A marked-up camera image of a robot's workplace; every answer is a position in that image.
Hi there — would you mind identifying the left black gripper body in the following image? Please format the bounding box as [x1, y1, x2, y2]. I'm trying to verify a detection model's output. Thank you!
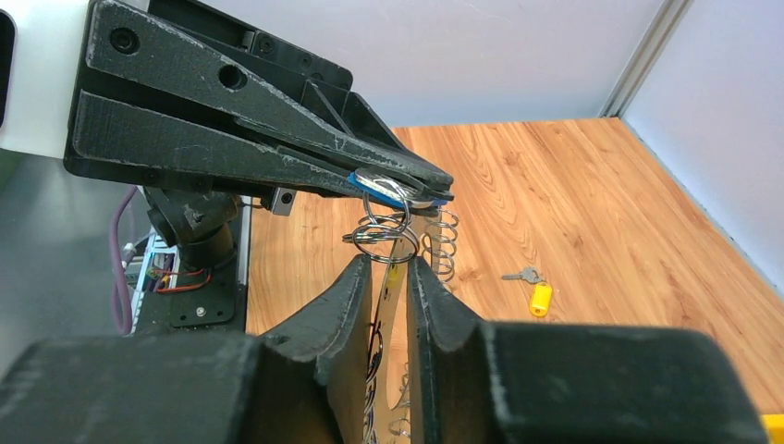
[63, 0, 355, 197]

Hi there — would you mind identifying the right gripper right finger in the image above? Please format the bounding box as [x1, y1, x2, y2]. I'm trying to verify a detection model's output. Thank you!
[407, 258, 768, 443]

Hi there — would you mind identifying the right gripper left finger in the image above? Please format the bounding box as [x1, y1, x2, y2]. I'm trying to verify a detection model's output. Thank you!
[1, 255, 372, 443]

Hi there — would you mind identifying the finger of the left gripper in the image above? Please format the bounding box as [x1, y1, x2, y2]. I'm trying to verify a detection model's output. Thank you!
[70, 91, 362, 198]
[85, 0, 456, 197]

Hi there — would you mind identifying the blue tagged key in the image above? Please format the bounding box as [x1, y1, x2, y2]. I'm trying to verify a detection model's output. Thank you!
[348, 169, 447, 209]

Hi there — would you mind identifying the metal key organizer ring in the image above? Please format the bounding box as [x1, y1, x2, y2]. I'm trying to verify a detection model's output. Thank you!
[341, 199, 460, 444]

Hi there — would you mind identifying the yellow tagged key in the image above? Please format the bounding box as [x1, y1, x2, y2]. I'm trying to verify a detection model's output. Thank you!
[501, 266, 553, 317]

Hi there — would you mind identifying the yellow plastic tray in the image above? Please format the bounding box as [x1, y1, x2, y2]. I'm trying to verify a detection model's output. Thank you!
[761, 413, 784, 444]

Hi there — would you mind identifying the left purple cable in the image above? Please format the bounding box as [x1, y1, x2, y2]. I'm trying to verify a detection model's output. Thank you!
[108, 186, 154, 337]

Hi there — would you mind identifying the left aluminium frame post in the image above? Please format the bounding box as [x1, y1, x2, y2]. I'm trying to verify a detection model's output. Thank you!
[599, 0, 693, 118]

